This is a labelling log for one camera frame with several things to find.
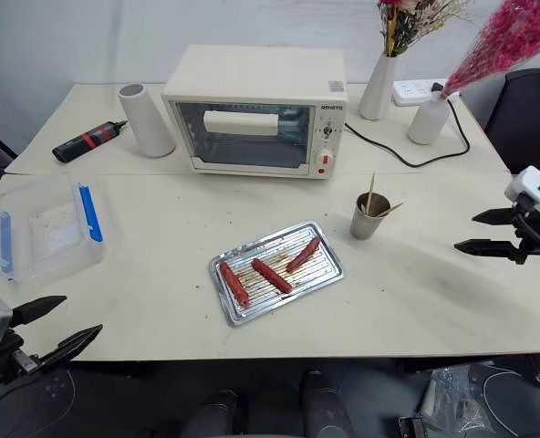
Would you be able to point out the steel cup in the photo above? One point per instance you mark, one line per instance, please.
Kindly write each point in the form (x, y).
(368, 226)

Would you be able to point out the white cylinder vase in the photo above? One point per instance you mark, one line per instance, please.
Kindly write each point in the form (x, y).
(147, 118)

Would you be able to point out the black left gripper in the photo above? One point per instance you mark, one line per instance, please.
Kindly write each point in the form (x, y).
(10, 353)

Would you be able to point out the tall white vase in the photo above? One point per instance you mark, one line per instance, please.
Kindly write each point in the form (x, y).
(379, 91)

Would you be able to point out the red sausage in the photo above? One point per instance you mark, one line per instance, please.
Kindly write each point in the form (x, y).
(272, 276)
(303, 254)
(234, 283)

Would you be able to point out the pink dried flower bunch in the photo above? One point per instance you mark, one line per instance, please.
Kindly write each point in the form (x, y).
(502, 41)

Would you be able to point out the beige wooden stick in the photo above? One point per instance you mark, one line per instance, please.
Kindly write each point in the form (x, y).
(371, 191)
(391, 210)

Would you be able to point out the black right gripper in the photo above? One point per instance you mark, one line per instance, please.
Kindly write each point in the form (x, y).
(523, 248)

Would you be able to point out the cream toaster oven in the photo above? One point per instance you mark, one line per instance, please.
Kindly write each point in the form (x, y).
(252, 82)

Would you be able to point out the white power strip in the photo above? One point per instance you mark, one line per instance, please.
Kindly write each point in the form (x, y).
(411, 91)

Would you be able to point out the clear plastic bag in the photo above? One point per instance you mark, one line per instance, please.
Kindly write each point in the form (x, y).
(452, 397)

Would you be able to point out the short white vase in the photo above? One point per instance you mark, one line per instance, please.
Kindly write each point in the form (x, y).
(427, 121)

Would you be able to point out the silver ribbed metal tray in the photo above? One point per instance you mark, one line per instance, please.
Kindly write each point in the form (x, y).
(315, 269)

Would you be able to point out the mixed dried flower bouquet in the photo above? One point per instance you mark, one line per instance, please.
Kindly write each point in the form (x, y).
(411, 23)

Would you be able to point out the black lighter with red band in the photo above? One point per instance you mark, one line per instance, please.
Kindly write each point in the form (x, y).
(85, 140)

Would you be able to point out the clear container with blue clips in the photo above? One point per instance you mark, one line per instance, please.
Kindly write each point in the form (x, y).
(46, 228)

